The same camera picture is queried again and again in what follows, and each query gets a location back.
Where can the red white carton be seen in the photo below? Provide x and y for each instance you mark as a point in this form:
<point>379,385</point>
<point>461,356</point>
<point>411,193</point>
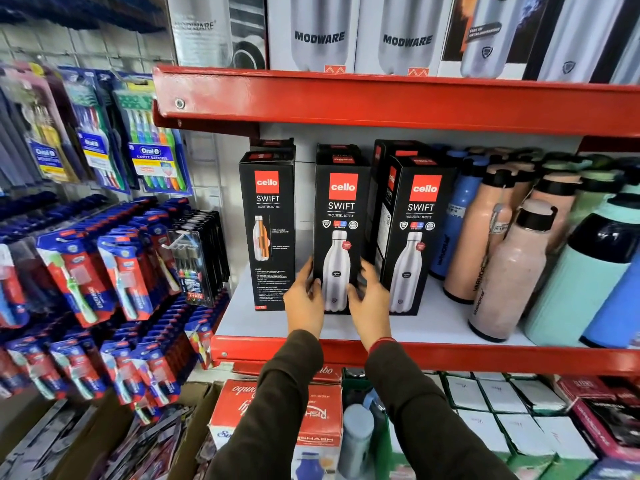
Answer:
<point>235,409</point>

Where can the person's right hand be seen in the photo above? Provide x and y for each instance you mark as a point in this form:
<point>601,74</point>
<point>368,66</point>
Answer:
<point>372,314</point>

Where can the dark silver bottle box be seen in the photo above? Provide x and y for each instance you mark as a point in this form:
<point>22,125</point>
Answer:
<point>487,37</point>
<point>585,39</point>

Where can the pink speckled bottle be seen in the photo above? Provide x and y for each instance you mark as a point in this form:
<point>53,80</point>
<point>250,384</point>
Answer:
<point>510,279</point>

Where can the person's left hand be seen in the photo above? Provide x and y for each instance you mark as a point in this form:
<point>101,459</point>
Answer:
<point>305,312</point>

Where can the grey cookware box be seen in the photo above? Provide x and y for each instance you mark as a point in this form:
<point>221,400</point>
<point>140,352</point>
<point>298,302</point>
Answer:
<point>210,29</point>

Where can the rows of red blue toothbrush packets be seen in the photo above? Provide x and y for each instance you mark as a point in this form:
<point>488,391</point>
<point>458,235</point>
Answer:
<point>100,294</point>

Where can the person's right forearm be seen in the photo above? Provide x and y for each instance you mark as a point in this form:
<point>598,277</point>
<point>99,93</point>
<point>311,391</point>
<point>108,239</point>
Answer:
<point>425,419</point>

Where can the group of white green boxes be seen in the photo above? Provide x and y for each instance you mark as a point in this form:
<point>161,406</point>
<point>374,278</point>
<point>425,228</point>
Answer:
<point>505,424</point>

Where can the peach steel bottle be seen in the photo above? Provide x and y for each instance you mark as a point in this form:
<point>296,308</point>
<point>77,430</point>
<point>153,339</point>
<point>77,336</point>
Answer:
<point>475,244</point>
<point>552,194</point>

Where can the person's left thumb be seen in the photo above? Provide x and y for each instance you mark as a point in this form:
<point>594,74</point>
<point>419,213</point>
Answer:
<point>315,288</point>

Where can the mint green bottle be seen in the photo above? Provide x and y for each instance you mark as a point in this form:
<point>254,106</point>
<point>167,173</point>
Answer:
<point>575,289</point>

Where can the row of dark blue packets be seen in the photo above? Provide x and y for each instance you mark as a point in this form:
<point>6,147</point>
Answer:
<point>75,9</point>

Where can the person's left forearm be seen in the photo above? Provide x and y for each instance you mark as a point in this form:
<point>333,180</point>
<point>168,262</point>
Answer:
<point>272,409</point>

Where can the person's right thumb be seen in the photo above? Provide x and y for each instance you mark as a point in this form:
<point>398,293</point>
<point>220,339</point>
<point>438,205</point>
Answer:
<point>355,294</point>

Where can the green toothbrush multipack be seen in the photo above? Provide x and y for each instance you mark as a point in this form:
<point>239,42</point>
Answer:
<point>152,139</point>

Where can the maroon boxes stack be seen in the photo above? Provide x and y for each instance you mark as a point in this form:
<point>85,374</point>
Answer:
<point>605,414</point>

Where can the row of black toothbrush packs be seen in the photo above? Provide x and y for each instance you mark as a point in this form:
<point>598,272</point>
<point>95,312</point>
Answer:
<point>197,259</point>

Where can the black bottle box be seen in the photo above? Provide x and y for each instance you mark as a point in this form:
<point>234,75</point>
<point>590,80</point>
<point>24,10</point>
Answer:
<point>412,234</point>
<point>341,219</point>
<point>266,229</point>
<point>272,143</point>
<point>380,204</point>

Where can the white bottle box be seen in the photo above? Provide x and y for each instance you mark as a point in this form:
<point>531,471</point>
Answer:
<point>405,37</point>
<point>315,34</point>

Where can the pink toothbrush multipack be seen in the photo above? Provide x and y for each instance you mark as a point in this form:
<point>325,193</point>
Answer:
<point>37,119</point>

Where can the grey bottle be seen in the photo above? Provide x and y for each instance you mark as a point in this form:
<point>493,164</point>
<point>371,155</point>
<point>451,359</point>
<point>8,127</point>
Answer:
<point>356,439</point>

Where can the light blue bottle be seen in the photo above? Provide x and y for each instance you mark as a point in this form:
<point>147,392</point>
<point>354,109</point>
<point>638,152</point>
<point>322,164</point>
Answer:
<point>617,319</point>

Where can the blue steel bottle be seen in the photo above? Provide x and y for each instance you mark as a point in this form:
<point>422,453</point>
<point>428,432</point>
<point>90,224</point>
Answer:
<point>452,229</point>

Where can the red metal shelf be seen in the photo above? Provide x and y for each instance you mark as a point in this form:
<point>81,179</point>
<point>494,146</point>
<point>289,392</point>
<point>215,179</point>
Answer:
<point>400,102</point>
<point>450,355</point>

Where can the blue toothbrush multipack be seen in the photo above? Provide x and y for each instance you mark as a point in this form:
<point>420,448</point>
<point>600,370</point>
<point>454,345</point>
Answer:
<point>92,129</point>

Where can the row of capped bottles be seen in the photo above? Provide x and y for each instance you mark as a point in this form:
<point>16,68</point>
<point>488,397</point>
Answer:
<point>595,184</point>

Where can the brown cardboard box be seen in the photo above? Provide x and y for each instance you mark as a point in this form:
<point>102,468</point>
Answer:
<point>200,424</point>

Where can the red wrist thread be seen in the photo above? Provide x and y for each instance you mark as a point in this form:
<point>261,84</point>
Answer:
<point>381,342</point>

